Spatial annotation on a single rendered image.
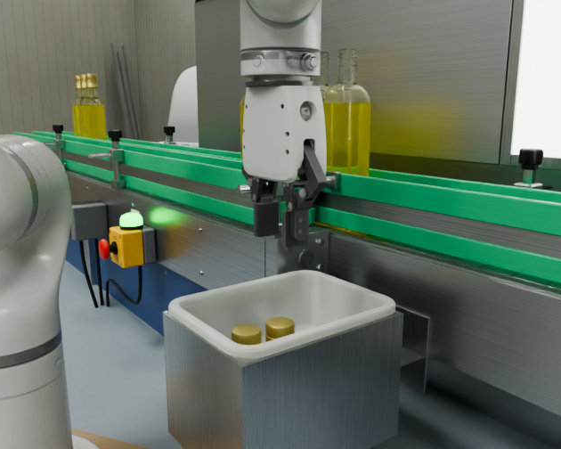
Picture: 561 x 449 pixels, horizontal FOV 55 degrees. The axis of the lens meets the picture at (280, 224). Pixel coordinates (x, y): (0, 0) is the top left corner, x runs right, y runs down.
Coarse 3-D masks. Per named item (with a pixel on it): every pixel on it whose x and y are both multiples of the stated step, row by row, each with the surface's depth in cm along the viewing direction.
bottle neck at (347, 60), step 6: (342, 54) 79; (348, 54) 78; (354, 54) 79; (342, 60) 79; (348, 60) 79; (354, 60) 79; (342, 66) 79; (348, 66) 79; (354, 66) 79; (342, 72) 79; (348, 72) 79; (354, 72) 79; (342, 78) 80; (348, 78) 79; (354, 78) 80
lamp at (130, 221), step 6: (126, 216) 105; (132, 216) 105; (138, 216) 106; (120, 222) 105; (126, 222) 104; (132, 222) 105; (138, 222) 105; (120, 228) 106; (126, 228) 105; (132, 228) 105; (138, 228) 105
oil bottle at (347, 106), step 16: (336, 96) 79; (352, 96) 78; (368, 96) 80; (336, 112) 79; (352, 112) 79; (368, 112) 81; (336, 128) 80; (352, 128) 79; (368, 128) 81; (336, 144) 80; (352, 144) 80; (368, 144) 82; (336, 160) 81; (352, 160) 80; (368, 160) 82
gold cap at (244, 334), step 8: (232, 328) 61; (240, 328) 61; (248, 328) 61; (256, 328) 61; (232, 336) 60; (240, 336) 59; (248, 336) 59; (256, 336) 60; (240, 344) 60; (248, 344) 60; (256, 344) 60
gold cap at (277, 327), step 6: (270, 318) 64; (276, 318) 64; (282, 318) 64; (288, 318) 64; (270, 324) 62; (276, 324) 62; (282, 324) 62; (288, 324) 62; (294, 324) 63; (270, 330) 62; (276, 330) 61; (282, 330) 61; (288, 330) 62; (294, 330) 63; (270, 336) 62; (276, 336) 62; (282, 336) 62
